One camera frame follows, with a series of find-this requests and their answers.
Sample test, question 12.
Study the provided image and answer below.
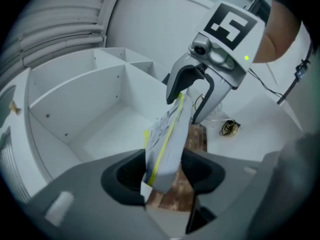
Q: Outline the black cable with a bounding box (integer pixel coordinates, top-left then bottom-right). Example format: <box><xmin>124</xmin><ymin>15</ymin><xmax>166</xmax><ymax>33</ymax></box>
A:
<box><xmin>248</xmin><ymin>67</ymin><xmax>285</xmax><ymax>98</ymax></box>

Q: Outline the brass table lamp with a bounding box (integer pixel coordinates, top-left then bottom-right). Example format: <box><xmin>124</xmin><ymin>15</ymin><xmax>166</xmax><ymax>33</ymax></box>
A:
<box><xmin>193</xmin><ymin>93</ymin><xmax>242</xmax><ymax>137</ymax></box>

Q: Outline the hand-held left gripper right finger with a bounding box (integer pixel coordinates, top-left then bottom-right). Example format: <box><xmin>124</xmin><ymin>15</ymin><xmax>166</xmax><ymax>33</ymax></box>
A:
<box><xmin>181</xmin><ymin>150</ymin><xmax>263</xmax><ymax>240</ymax></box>

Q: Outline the white shelving unit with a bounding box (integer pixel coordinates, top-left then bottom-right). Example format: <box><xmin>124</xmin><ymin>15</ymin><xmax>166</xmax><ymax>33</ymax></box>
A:
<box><xmin>0</xmin><ymin>46</ymin><xmax>185</xmax><ymax>205</ymax></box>

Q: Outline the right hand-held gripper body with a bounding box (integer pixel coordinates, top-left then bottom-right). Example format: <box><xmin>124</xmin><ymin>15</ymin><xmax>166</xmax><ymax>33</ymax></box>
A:
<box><xmin>188</xmin><ymin>0</ymin><xmax>266</xmax><ymax>90</ymax></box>

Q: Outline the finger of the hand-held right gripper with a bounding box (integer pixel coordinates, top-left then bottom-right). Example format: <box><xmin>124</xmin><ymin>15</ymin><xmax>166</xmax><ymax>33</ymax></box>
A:
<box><xmin>192</xmin><ymin>73</ymin><xmax>235</xmax><ymax>125</ymax></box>
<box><xmin>166</xmin><ymin>53</ymin><xmax>206</xmax><ymax>105</ymax></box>

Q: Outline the person's right forearm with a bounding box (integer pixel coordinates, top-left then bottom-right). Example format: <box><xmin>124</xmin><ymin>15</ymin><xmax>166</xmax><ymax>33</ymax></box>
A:
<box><xmin>256</xmin><ymin>0</ymin><xmax>304</xmax><ymax>65</ymax></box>

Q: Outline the white book with yellow stripe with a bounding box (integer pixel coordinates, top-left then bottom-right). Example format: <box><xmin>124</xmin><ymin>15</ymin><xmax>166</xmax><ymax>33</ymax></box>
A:
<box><xmin>141</xmin><ymin>92</ymin><xmax>193</xmax><ymax>195</ymax></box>

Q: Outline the row of white ceiling pipes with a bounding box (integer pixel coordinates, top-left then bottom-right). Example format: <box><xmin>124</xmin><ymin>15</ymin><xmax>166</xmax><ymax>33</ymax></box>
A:
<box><xmin>0</xmin><ymin>0</ymin><xmax>126</xmax><ymax>72</ymax></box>

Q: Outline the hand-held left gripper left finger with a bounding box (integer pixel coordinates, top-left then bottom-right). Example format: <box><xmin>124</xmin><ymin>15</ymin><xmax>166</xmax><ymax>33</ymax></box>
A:
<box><xmin>29</xmin><ymin>148</ymin><xmax>173</xmax><ymax>240</ymax></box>

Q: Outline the gold cabinet handle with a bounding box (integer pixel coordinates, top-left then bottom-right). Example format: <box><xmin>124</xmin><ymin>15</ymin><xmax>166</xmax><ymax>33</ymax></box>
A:
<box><xmin>9</xmin><ymin>100</ymin><xmax>23</xmax><ymax>116</ymax></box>

